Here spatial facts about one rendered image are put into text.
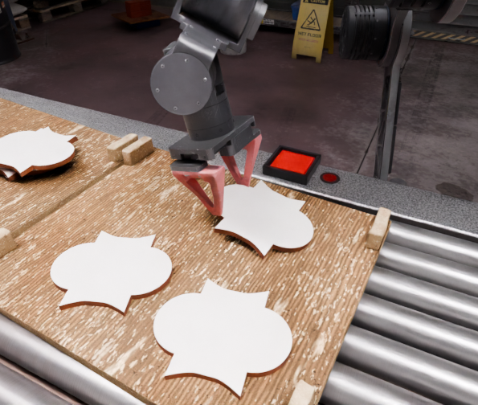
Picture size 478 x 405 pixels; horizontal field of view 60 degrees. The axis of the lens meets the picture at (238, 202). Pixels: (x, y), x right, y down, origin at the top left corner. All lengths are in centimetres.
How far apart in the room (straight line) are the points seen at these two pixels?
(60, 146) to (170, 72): 34
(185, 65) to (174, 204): 25
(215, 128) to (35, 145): 34
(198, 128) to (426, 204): 37
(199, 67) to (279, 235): 23
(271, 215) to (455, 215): 28
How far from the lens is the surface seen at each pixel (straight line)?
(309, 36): 408
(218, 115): 47
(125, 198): 61
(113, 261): 50
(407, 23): 154
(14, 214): 64
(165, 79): 40
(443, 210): 67
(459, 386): 47
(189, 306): 44
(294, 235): 51
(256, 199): 55
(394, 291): 53
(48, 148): 70
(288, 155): 70
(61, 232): 58
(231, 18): 45
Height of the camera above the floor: 129
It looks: 37 degrees down
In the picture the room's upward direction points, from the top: straight up
